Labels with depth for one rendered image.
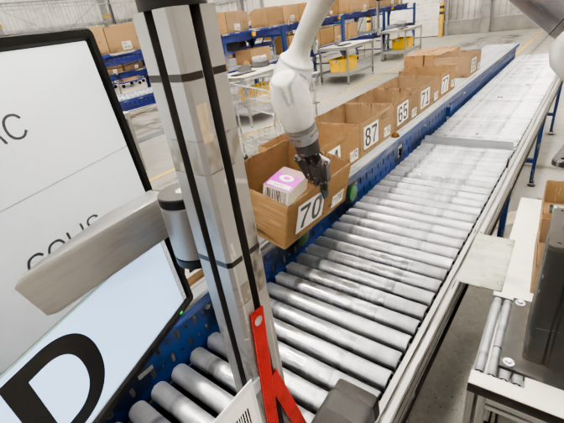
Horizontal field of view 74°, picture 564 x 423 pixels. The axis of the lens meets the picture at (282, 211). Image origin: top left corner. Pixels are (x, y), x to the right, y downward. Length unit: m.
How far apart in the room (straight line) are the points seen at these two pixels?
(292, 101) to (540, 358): 0.85
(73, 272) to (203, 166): 0.14
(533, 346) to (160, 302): 0.85
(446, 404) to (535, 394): 0.90
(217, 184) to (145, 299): 0.18
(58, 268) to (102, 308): 0.06
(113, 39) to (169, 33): 5.92
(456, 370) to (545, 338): 1.03
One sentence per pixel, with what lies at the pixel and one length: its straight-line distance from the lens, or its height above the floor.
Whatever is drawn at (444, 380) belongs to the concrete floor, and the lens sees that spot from 1.99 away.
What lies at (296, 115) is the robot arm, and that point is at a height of 1.30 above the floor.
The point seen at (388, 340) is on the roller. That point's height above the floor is 0.74.
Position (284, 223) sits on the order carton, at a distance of 1.15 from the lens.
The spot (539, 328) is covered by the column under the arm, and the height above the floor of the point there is 0.87.
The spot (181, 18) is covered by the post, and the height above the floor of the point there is 1.54.
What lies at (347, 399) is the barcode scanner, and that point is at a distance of 0.55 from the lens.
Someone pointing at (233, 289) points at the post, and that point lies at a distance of 0.32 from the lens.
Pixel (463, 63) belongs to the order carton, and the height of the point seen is 1.00.
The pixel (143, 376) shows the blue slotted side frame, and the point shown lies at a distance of 1.12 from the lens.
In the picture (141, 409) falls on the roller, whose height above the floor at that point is 0.75.
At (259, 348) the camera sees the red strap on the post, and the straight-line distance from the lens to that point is 0.37.
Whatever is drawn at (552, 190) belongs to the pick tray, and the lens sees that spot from 1.79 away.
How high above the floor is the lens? 1.54
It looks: 27 degrees down
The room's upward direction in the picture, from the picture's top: 8 degrees counter-clockwise
